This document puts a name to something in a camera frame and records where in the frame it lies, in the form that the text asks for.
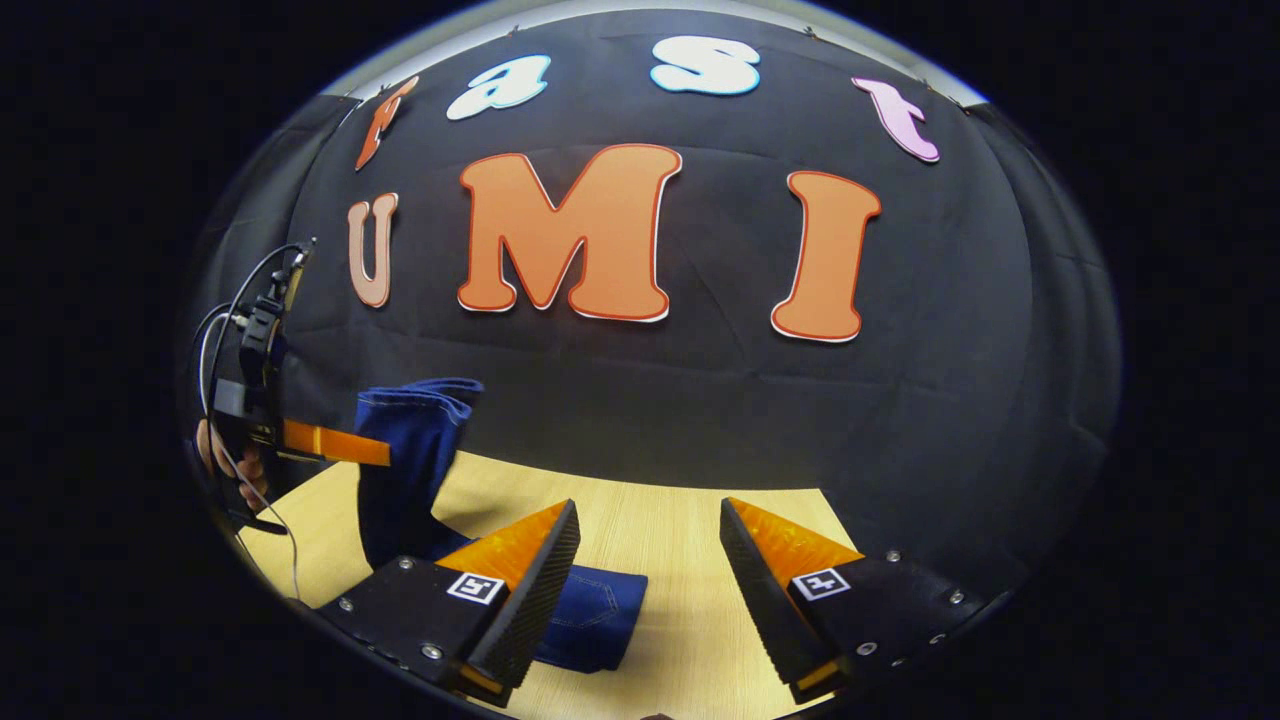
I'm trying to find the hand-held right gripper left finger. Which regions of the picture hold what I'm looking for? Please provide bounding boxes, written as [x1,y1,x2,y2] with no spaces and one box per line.
[318,499,582,709]

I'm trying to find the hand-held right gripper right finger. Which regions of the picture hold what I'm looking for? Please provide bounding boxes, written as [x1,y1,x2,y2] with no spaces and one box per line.
[719,497,986,704]

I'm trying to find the blue jeans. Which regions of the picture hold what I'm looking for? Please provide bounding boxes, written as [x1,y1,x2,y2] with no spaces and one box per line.
[355,377,649,674]

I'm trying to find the black backdrop cloth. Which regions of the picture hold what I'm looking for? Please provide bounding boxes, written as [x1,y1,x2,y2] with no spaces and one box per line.
[185,8,1121,601]

